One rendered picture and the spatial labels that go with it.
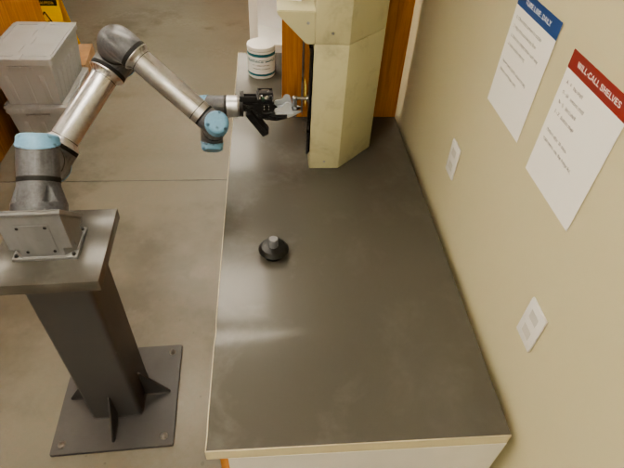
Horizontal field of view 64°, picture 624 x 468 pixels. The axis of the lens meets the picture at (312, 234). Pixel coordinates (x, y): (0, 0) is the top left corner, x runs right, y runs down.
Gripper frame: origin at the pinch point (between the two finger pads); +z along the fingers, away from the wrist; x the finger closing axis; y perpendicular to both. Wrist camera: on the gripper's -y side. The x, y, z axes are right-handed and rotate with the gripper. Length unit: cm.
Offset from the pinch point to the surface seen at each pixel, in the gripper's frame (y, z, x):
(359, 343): -11, 13, -85
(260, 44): -13, -13, 69
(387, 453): -15, 16, -112
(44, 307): -32, -82, -58
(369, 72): 12.6, 24.8, 4.4
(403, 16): 19, 41, 33
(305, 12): 36.5, 1.6, -2.1
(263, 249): -11, -13, -53
